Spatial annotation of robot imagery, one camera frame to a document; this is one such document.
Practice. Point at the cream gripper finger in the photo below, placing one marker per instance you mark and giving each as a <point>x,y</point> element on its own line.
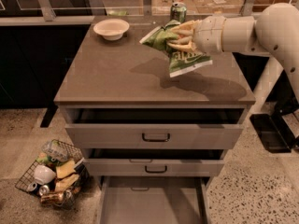
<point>183,44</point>
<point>187,28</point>

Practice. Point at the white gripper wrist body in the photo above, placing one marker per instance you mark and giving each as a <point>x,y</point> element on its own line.
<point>207,34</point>

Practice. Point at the green jalapeno chip bag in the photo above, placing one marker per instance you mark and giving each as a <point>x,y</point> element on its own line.
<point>180,62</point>

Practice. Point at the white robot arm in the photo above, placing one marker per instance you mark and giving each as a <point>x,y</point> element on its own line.
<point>274,33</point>

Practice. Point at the grey drawer cabinet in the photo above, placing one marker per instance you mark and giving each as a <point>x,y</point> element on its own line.
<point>126,74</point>

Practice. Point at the grey top drawer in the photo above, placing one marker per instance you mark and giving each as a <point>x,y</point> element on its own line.
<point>157,128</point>

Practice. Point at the grey drawer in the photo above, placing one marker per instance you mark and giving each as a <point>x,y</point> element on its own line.
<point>155,162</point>
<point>153,200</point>
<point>157,128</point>

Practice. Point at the grey middle drawer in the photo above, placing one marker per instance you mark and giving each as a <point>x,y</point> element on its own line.
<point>155,162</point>

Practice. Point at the grey bottom drawer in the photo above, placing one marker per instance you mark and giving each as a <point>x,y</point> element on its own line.
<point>153,200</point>

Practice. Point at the green soda can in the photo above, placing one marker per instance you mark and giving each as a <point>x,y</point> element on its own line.
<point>178,11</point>

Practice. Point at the white paper bowl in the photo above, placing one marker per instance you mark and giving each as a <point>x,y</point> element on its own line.
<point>111,29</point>

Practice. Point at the black floor tray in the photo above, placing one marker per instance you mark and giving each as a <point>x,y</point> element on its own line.
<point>274,133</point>

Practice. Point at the clear plastic bottle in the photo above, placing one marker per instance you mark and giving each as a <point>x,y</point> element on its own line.
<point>55,150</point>

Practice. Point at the yellow sponge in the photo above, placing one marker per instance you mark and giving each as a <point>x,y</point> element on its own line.
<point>66,169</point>

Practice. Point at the white ceramic cup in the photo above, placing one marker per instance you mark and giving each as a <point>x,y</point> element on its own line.
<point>43,175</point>

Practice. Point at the silver can in basket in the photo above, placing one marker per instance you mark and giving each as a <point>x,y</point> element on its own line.
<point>43,190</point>

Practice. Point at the black wire basket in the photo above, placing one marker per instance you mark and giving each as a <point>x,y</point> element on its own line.
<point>56,176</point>

